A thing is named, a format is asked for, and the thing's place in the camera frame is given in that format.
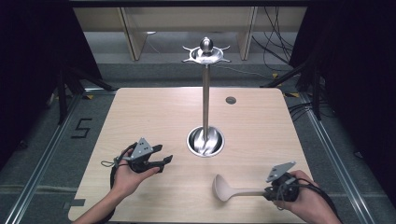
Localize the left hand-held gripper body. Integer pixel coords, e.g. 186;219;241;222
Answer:
127;137;164;175

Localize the grey cord loop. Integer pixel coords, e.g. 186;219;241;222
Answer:
100;159;120;168

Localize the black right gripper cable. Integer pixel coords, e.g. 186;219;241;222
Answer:
290;176;341;220

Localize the black tape strip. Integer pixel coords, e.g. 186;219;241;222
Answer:
63;198;87;210

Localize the stainless steel utensil stand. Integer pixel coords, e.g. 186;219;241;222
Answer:
181;36;233;159

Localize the black metal stand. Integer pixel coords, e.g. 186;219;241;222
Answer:
261;54;326;121
55;63;117;126

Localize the light wooden shelf unit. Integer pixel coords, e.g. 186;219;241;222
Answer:
72;6;308;62

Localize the bundle of black cables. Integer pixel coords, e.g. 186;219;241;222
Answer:
251;6;301;67

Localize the aluminium floor rail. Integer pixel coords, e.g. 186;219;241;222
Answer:
2;88;117;224
281;91;376;224

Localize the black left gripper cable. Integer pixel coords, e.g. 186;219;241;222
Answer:
108;142;138;190

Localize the person's left hand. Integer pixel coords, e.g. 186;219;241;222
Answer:
110;148;162;201

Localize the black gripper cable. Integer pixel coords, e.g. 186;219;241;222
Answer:
290;176;341;220
108;142;138;190

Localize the black curtain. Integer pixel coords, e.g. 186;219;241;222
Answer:
0;0;104;171
289;0;396;200

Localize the person's right hand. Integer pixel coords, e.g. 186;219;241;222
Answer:
273;169;334;224

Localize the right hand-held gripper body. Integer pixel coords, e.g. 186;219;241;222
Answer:
264;161;302;203

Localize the beige plastic ladle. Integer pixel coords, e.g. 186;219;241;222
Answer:
212;174;267;203

